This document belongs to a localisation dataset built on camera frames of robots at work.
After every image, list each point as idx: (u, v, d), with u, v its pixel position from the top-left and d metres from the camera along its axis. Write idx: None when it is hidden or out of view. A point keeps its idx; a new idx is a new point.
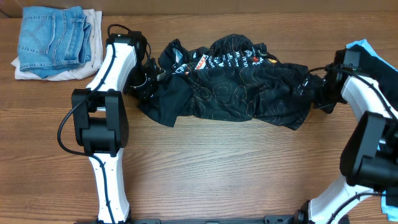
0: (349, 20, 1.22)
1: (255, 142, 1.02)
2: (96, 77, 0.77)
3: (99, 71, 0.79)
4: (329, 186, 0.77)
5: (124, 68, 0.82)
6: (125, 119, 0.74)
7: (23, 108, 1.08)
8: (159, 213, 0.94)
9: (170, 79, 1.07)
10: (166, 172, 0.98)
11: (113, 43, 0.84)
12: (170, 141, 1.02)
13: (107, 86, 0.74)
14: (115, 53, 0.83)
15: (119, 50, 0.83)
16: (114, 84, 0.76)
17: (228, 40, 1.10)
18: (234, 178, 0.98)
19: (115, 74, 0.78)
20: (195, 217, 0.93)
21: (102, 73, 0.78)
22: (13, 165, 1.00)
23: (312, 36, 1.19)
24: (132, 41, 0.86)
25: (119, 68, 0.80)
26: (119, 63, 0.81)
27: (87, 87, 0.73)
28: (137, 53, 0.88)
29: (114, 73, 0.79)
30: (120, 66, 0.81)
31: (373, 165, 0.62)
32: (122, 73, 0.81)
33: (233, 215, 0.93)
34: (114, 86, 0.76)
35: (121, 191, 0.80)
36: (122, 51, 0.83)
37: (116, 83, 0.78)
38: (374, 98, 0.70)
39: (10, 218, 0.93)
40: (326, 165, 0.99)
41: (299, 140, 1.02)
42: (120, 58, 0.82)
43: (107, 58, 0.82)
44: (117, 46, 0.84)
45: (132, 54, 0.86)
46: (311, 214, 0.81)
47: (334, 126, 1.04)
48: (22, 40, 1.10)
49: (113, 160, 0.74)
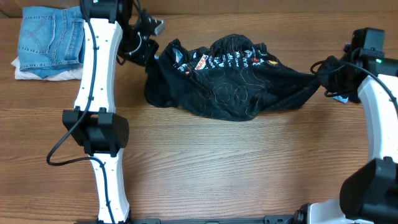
0: (349, 20, 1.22)
1: (255, 142, 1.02)
2: (83, 87, 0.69)
3: (84, 74, 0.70)
4: (329, 202, 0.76)
5: (111, 61, 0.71)
6: (124, 124, 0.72)
7: (23, 108, 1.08)
8: (159, 213, 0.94)
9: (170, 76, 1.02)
10: (166, 172, 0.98)
11: (91, 19, 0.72)
12: (170, 141, 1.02)
13: (97, 104, 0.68)
14: (97, 37, 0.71)
15: (99, 33, 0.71)
16: (105, 98, 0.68)
17: (228, 40, 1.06)
18: (234, 178, 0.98)
19: (104, 81, 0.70)
20: (195, 216, 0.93)
21: (89, 80, 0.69)
22: (13, 165, 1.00)
23: (312, 36, 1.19)
24: (115, 12, 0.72)
25: (106, 64, 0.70)
26: (103, 56, 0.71)
27: (76, 106, 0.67)
28: (119, 17, 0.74)
29: (102, 74, 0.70)
30: (107, 61, 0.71)
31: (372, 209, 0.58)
32: (110, 70, 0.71)
33: (234, 215, 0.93)
34: (106, 99, 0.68)
35: (121, 191, 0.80)
36: (104, 36, 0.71)
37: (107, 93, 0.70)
38: (390, 119, 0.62)
39: (11, 218, 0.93)
40: (326, 165, 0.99)
41: (299, 140, 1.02)
42: (105, 46, 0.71)
43: (89, 49, 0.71)
44: (94, 25, 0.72)
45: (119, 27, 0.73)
46: (311, 221, 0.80)
47: (334, 126, 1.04)
48: (22, 40, 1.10)
49: (114, 160, 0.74)
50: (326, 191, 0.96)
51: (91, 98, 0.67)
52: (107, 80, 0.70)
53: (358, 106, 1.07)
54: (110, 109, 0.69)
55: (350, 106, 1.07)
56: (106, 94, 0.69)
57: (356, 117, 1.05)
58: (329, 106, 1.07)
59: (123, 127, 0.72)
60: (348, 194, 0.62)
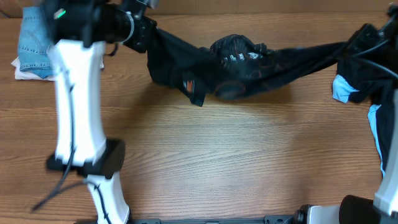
0: (349, 20, 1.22)
1: (255, 142, 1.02)
2: (60, 137, 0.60)
3: (61, 124, 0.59)
4: (331, 211, 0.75)
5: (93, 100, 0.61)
6: (115, 151, 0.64)
7: (23, 108, 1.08)
8: (159, 213, 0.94)
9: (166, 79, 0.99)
10: (166, 172, 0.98)
11: (58, 43, 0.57)
12: (170, 141, 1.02)
13: (81, 154, 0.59)
14: (68, 73, 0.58)
15: (70, 65, 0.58)
16: (89, 145, 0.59)
17: (229, 42, 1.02)
18: (234, 178, 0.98)
19: (87, 130, 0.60)
20: (195, 216, 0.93)
21: (68, 131, 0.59)
22: (13, 165, 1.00)
23: (312, 36, 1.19)
24: (87, 33, 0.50)
25: (85, 103, 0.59)
26: (81, 94, 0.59)
27: (59, 157, 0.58)
28: (93, 29, 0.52)
29: (84, 116, 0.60)
30: (86, 102, 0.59)
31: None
32: (91, 110, 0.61)
33: (233, 215, 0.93)
34: (92, 145, 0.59)
35: (118, 202, 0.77)
36: (77, 67, 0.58)
37: (93, 137, 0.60)
38: None
39: (11, 218, 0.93)
40: (326, 165, 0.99)
41: (299, 140, 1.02)
42: (81, 81, 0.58)
43: (62, 107, 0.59)
44: (63, 53, 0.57)
45: (97, 46, 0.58)
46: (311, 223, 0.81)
47: (334, 126, 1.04)
48: (23, 40, 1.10)
49: (108, 183, 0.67)
50: (326, 191, 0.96)
51: (73, 150, 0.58)
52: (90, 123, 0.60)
53: (358, 105, 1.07)
54: (97, 155, 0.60)
55: (351, 106, 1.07)
56: (92, 141, 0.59)
57: (357, 117, 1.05)
58: (329, 106, 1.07)
59: (115, 152, 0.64)
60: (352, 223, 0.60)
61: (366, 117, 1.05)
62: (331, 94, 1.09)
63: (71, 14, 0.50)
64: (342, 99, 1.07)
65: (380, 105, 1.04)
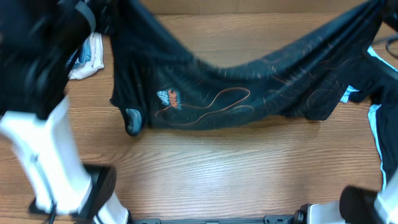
0: None
1: (255, 142, 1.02)
2: (38, 191, 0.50)
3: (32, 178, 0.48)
4: (331, 205, 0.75)
5: (64, 148, 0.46)
6: (106, 182, 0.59)
7: None
8: (158, 213, 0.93)
9: (158, 71, 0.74)
10: (166, 172, 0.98)
11: (7, 119, 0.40)
12: (171, 141, 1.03)
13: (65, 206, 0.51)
14: (27, 144, 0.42)
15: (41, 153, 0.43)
16: (74, 198, 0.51)
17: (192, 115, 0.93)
18: (234, 178, 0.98)
19: (66, 183, 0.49)
20: (195, 217, 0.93)
21: (44, 189, 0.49)
22: (13, 165, 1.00)
23: None
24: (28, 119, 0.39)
25: (60, 168, 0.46)
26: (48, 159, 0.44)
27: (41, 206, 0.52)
28: (50, 93, 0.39)
29: (58, 178, 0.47)
30: (57, 161, 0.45)
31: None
32: (67, 167, 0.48)
33: (233, 215, 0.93)
34: (74, 190, 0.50)
35: (115, 216, 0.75)
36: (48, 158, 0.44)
37: (81, 177, 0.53)
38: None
39: (10, 217, 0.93)
40: (326, 165, 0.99)
41: (298, 140, 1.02)
42: (47, 151, 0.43)
43: (23, 155, 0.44)
44: (16, 131, 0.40)
45: (56, 109, 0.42)
46: (311, 221, 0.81)
47: (334, 126, 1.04)
48: None
49: (104, 212, 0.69)
50: (326, 191, 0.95)
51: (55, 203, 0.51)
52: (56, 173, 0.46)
53: (358, 105, 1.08)
54: (85, 198, 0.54)
55: (350, 106, 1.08)
56: (71, 185, 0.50)
57: (356, 117, 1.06)
58: None
59: (104, 184, 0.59)
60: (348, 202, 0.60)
61: (366, 117, 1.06)
62: None
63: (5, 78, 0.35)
64: (342, 99, 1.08)
65: (380, 104, 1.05)
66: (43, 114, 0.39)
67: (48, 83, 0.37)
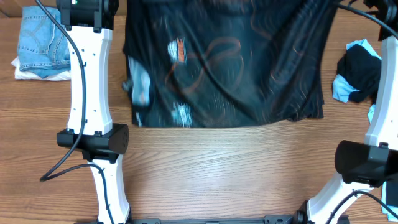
0: (351, 20, 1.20)
1: (255, 142, 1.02)
2: (74, 107, 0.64)
3: (73, 90, 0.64)
4: (327, 185, 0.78)
5: (102, 70, 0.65)
6: (121, 130, 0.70)
7: (23, 108, 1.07)
8: (159, 213, 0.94)
9: (166, 20, 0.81)
10: (166, 172, 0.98)
11: (74, 27, 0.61)
12: (170, 141, 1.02)
13: (91, 126, 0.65)
14: (80, 51, 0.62)
15: (88, 66, 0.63)
16: (99, 119, 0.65)
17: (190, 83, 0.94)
18: (234, 178, 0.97)
19: (97, 98, 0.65)
20: (195, 217, 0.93)
21: (79, 101, 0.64)
22: (13, 165, 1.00)
23: None
24: (99, 18, 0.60)
25: (97, 78, 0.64)
26: (92, 73, 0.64)
27: (71, 128, 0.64)
28: (104, 18, 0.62)
29: (92, 90, 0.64)
30: (97, 74, 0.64)
31: (377, 149, 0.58)
32: (101, 87, 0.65)
33: (233, 215, 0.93)
34: (99, 111, 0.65)
35: (120, 193, 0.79)
36: (92, 69, 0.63)
37: (106, 112, 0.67)
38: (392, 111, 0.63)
39: (11, 218, 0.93)
40: (326, 165, 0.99)
41: (299, 140, 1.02)
42: (92, 61, 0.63)
43: (73, 63, 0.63)
44: (77, 37, 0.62)
45: (107, 31, 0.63)
46: (311, 214, 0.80)
47: (334, 126, 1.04)
48: (22, 39, 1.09)
49: (113, 165, 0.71)
50: None
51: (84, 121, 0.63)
52: (99, 89, 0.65)
53: (358, 105, 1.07)
54: (106, 130, 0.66)
55: (350, 106, 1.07)
56: (101, 110, 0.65)
57: (356, 117, 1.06)
58: (330, 106, 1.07)
59: (120, 137, 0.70)
60: (342, 157, 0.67)
61: (366, 117, 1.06)
62: (331, 94, 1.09)
63: (83, 1, 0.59)
64: (342, 99, 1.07)
65: None
66: (99, 26, 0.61)
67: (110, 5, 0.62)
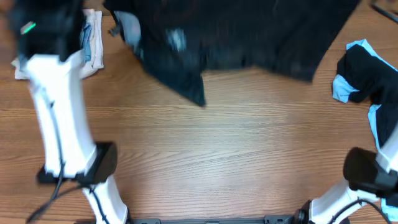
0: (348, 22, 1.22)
1: (255, 142, 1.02)
2: (49, 147, 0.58)
3: (46, 132, 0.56)
4: (332, 188, 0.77)
5: (76, 105, 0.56)
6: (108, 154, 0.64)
7: (23, 108, 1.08)
8: (158, 213, 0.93)
9: None
10: (166, 172, 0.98)
11: (30, 60, 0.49)
12: (170, 141, 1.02)
13: (73, 165, 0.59)
14: (45, 90, 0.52)
15: (56, 102, 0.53)
16: (79, 157, 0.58)
17: None
18: (234, 178, 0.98)
19: (74, 138, 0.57)
20: (195, 217, 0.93)
21: (55, 143, 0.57)
22: (14, 165, 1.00)
23: None
24: (62, 46, 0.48)
25: (70, 117, 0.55)
26: (63, 111, 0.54)
27: (50, 170, 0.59)
28: (69, 42, 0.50)
29: (68, 130, 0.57)
30: (69, 112, 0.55)
31: (385, 175, 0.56)
32: (76, 122, 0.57)
33: (233, 215, 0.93)
34: (80, 149, 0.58)
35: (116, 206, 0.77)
36: (61, 107, 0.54)
37: (87, 145, 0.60)
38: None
39: (11, 218, 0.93)
40: (326, 165, 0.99)
41: (299, 140, 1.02)
42: (61, 99, 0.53)
43: (40, 104, 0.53)
44: (37, 73, 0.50)
45: (73, 57, 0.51)
46: (311, 215, 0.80)
47: (334, 126, 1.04)
48: None
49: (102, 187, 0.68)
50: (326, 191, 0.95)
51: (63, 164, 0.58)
52: (74, 126, 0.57)
53: (358, 105, 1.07)
54: (89, 165, 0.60)
55: (351, 106, 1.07)
56: (81, 146, 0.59)
57: (356, 117, 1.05)
58: (329, 106, 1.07)
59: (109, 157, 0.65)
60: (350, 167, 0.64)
61: (366, 117, 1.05)
62: (331, 94, 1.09)
63: (43, 22, 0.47)
64: (342, 99, 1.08)
65: (380, 105, 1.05)
66: (64, 55, 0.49)
67: (73, 25, 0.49)
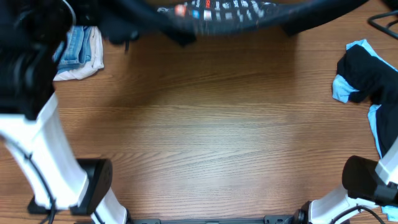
0: (346, 23, 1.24)
1: (255, 142, 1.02)
2: (37, 188, 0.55)
3: (30, 178, 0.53)
4: (331, 192, 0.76)
5: (56, 150, 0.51)
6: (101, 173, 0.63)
7: None
8: (159, 213, 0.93)
9: None
10: (166, 172, 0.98)
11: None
12: (170, 141, 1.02)
13: (63, 200, 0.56)
14: (20, 143, 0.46)
15: (35, 154, 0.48)
16: (69, 194, 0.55)
17: None
18: (234, 178, 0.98)
19: (60, 182, 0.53)
20: (195, 217, 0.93)
21: (41, 187, 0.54)
22: (14, 165, 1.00)
23: (310, 38, 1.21)
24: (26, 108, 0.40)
25: (51, 163, 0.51)
26: (44, 161, 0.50)
27: (41, 203, 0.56)
28: (33, 93, 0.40)
29: (52, 175, 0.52)
30: (50, 160, 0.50)
31: (385, 188, 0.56)
32: (60, 164, 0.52)
33: (233, 216, 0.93)
34: (68, 187, 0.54)
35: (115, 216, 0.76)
36: (41, 157, 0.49)
37: (74, 178, 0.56)
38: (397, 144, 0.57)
39: (12, 218, 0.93)
40: (326, 165, 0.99)
41: (298, 140, 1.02)
42: (39, 150, 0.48)
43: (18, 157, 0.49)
44: (9, 129, 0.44)
45: (45, 107, 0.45)
46: (311, 217, 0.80)
47: (334, 126, 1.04)
48: None
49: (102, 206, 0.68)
50: (326, 191, 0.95)
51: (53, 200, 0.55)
52: (60, 172, 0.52)
53: (358, 105, 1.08)
54: (80, 198, 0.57)
55: (350, 106, 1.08)
56: (69, 185, 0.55)
57: (356, 117, 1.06)
58: (329, 106, 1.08)
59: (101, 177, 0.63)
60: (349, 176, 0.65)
61: (366, 117, 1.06)
62: (331, 94, 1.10)
63: None
64: (343, 99, 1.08)
65: (380, 105, 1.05)
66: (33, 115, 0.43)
67: (34, 79, 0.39)
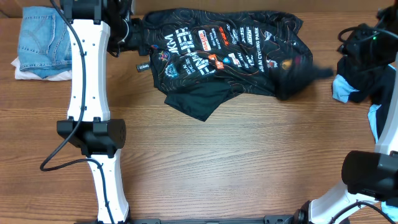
0: (350, 21, 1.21)
1: (255, 142, 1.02)
2: (74, 96, 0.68)
3: (74, 79, 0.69)
4: (331, 190, 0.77)
5: (99, 61, 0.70)
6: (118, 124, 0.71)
7: (23, 108, 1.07)
8: (159, 213, 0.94)
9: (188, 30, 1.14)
10: (166, 172, 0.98)
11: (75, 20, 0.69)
12: (170, 141, 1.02)
13: (91, 112, 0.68)
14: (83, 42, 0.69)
15: (87, 50, 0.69)
16: (97, 106, 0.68)
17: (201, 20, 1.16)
18: (234, 178, 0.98)
19: (95, 84, 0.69)
20: (195, 217, 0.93)
21: (79, 87, 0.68)
22: (13, 165, 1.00)
23: (312, 36, 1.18)
24: (99, 11, 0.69)
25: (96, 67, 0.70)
26: (92, 62, 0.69)
27: (71, 116, 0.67)
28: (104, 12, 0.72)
29: (92, 78, 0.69)
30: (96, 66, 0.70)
31: (388, 158, 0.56)
32: (99, 73, 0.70)
33: (233, 216, 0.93)
34: (100, 107, 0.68)
35: (120, 191, 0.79)
36: (92, 56, 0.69)
37: (105, 107, 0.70)
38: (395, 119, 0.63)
39: (11, 218, 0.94)
40: (326, 165, 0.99)
41: (299, 140, 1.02)
42: (92, 51, 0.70)
43: (76, 55, 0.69)
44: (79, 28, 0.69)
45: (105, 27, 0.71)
46: (311, 216, 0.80)
47: (334, 126, 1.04)
48: (22, 40, 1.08)
49: (111, 160, 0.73)
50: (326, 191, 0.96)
51: (84, 107, 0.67)
52: (99, 86, 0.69)
53: (358, 105, 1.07)
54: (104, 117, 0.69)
55: (351, 106, 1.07)
56: (99, 102, 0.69)
57: (356, 117, 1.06)
58: (329, 106, 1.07)
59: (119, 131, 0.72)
60: (348, 168, 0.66)
61: (366, 117, 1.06)
62: (331, 94, 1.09)
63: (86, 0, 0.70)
64: (344, 99, 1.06)
65: (380, 105, 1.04)
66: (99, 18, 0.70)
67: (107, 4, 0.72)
